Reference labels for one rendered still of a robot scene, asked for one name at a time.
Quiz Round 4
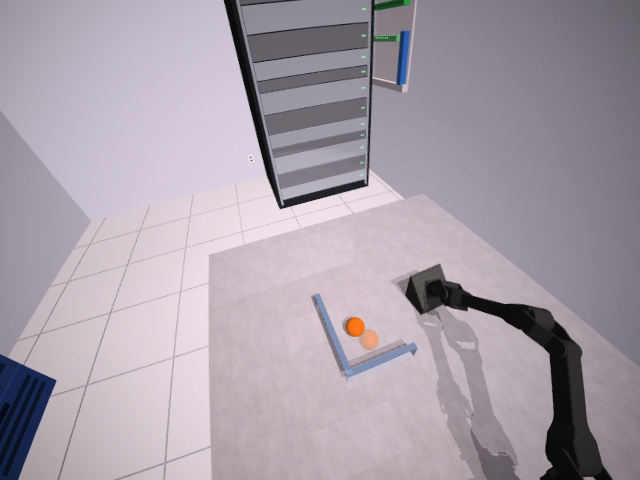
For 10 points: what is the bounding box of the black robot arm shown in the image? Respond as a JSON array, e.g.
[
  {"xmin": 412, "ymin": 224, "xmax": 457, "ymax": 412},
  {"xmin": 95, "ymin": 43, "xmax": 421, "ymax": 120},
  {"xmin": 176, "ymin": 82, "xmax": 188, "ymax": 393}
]
[{"xmin": 425, "ymin": 279, "xmax": 613, "ymax": 480}]

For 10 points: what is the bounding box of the blue l-shaped low wall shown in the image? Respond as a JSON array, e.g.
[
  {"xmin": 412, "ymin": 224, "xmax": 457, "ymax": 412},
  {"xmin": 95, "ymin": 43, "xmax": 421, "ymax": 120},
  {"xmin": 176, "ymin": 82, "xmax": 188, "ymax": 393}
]
[{"xmin": 314, "ymin": 293, "xmax": 417, "ymax": 378}]

